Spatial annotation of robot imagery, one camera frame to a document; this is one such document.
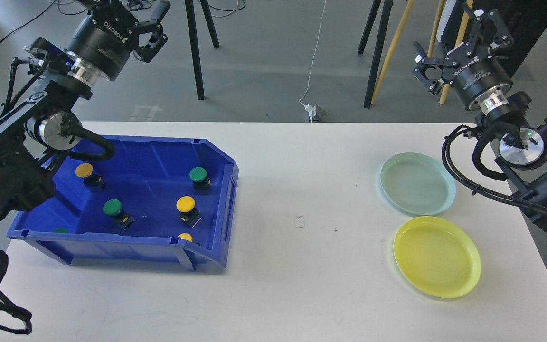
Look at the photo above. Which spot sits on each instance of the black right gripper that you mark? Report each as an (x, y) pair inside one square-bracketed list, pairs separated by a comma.
[(479, 81)]

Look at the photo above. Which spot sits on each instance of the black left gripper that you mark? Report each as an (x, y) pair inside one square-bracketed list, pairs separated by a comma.
[(103, 40)]

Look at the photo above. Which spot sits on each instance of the yellow button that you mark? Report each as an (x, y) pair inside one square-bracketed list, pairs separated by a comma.
[(188, 213), (90, 177)]

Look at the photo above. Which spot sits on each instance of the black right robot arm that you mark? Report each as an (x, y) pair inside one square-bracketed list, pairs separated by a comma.
[(508, 148)]

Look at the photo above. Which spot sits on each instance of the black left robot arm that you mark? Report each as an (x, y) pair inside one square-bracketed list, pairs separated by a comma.
[(39, 131)]

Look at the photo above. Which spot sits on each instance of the light green plate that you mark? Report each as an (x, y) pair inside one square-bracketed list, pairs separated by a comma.
[(417, 184)]

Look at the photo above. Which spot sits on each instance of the yellow button front edge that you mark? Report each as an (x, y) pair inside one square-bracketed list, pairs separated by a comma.
[(188, 238)]

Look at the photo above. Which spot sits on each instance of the yellow plate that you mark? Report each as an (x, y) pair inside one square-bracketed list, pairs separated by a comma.
[(437, 257)]

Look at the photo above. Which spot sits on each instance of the black tripod leg left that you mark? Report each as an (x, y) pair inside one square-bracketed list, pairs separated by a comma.
[(194, 41)]

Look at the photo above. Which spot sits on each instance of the black tripod leg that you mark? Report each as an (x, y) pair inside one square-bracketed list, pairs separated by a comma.
[(194, 41), (380, 9)]

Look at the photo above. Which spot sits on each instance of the wooden pole left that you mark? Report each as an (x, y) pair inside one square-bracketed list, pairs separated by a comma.
[(391, 49)]

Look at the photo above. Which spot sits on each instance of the black cabinet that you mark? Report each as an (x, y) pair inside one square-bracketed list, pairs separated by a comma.
[(526, 21)]

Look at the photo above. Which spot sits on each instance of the black tripod leg right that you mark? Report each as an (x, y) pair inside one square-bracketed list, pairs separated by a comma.
[(380, 9)]

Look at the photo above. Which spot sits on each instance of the white power adapter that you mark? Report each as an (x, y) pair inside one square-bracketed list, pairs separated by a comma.
[(315, 113)]

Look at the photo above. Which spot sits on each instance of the blue plastic bin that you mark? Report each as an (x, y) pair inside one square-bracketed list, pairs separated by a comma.
[(148, 175)]

